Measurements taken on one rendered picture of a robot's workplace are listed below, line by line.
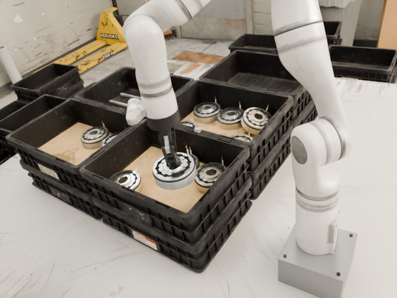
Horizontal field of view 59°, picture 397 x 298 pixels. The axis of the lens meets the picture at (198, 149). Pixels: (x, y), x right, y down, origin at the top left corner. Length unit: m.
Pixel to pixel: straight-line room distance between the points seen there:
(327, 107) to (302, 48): 0.13
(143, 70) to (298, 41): 0.29
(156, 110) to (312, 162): 0.33
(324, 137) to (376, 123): 0.82
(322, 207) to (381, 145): 0.65
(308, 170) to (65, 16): 4.42
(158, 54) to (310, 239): 0.53
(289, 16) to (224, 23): 3.70
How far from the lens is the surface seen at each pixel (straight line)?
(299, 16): 0.70
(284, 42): 0.70
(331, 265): 0.90
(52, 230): 1.27
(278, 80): 1.55
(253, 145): 1.00
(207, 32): 4.55
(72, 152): 1.34
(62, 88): 2.74
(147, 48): 0.69
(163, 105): 0.75
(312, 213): 0.82
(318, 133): 0.71
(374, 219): 1.14
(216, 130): 1.25
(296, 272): 0.92
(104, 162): 1.10
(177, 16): 0.70
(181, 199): 1.00
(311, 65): 0.70
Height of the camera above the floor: 1.52
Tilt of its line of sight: 36 degrees down
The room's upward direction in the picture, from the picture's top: 10 degrees counter-clockwise
